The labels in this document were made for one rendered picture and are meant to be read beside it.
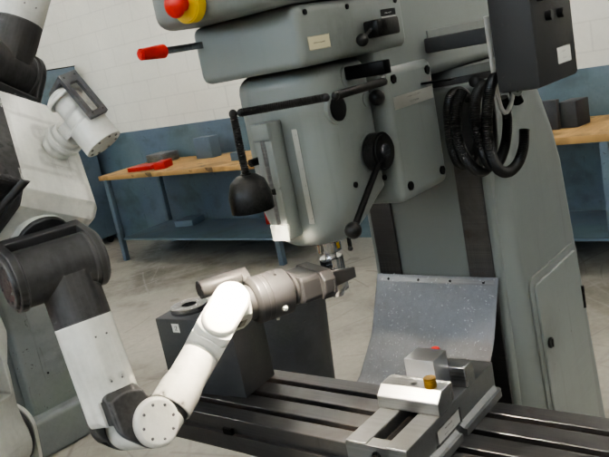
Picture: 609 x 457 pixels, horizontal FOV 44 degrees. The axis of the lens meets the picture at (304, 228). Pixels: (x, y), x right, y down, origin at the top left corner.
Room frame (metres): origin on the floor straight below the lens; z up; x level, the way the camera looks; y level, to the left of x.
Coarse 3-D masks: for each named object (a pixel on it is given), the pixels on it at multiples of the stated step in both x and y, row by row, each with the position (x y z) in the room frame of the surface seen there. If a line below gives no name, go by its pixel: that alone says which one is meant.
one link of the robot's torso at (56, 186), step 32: (0, 96) 1.31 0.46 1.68; (0, 128) 1.25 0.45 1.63; (32, 128) 1.31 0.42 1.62; (0, 160) 1.19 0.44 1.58; (32, 160) 1.24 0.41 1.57; (64, 160) 1.30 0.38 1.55; (0, 192) 1.18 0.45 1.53; (32, 192) 1.19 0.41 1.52; (64, 192) 1.24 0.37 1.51; (0, 224) 1.18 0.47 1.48; (32, 224) 1.19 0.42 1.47
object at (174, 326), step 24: (168, 312) 1.72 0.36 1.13; (192, 312) 1.67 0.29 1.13; (168, 336) 1.68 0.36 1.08; (240, 336) 1.60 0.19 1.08; (264, 336) 1.67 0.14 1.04; (168, 360) 1.69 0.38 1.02; (240, 360) 1.58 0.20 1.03; (264, 360) 1.65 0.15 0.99; (216, 384) 1.62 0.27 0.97; (240, 384) 1.58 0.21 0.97
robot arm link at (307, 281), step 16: (272, 272) 1.34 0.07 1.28; (288, 272) 1.36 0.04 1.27; (304, 272) 1.37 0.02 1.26; (320, 272) 1.35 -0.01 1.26; (272, 288) 1.31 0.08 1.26; (288, 288) 1.32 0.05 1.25; (304, 288) 1.33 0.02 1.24; (320, 288) 1.35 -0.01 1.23; (336, 288) 1.34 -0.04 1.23; (288, 304) 1.32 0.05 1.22
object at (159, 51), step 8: (144, 48) 1.28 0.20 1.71; (152, 48) 1.29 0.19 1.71; (160, 48) 1.30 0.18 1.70; (168, 48) 1.32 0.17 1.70; (176, 48) 1.33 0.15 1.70; (184, 48) 1.34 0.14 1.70; (192, 48) 1.36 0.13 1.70; (200, 48) 1.38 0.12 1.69; (144, 56) 1.27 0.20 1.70; (152, 56) 1.28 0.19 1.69; (160, 56) 1.30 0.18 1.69
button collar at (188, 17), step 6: (192, 0) 1.22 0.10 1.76; (198, 0) 1.21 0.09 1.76; (204, 0) 1.22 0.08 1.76; (192, 6) 1.22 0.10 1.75; (198, 6) 1.21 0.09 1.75; (204, 6) 1.22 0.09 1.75; (186, 12) 1.23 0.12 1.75; (192, 12) 1.22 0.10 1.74; (198, 12) 1.22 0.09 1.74; (204, 12) 1.22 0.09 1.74; (180, 18) 1.24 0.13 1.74; (186, 18) 1.23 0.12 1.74; (192, 18) 1.22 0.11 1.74; (198, 18) 1.23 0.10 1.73
